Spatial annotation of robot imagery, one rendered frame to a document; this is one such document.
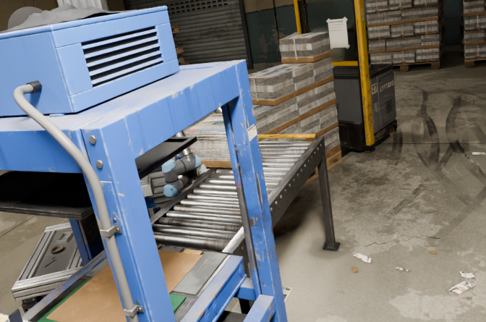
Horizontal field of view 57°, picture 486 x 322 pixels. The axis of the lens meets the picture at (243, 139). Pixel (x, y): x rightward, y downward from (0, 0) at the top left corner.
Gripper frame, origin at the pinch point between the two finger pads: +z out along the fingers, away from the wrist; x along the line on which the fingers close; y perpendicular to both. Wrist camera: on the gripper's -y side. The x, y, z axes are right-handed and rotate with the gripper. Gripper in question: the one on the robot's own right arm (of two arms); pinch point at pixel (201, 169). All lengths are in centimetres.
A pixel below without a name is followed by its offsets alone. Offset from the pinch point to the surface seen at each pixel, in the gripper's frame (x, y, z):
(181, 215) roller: -22, 1, -56
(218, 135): -17.7, 22.6, -2.2
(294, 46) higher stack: -4, 43, 181
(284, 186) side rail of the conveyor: -62, 2, -21
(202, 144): -5.7, 17.1, -1.4
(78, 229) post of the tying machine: 8, 11, -90
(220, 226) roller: -47, 1, -63
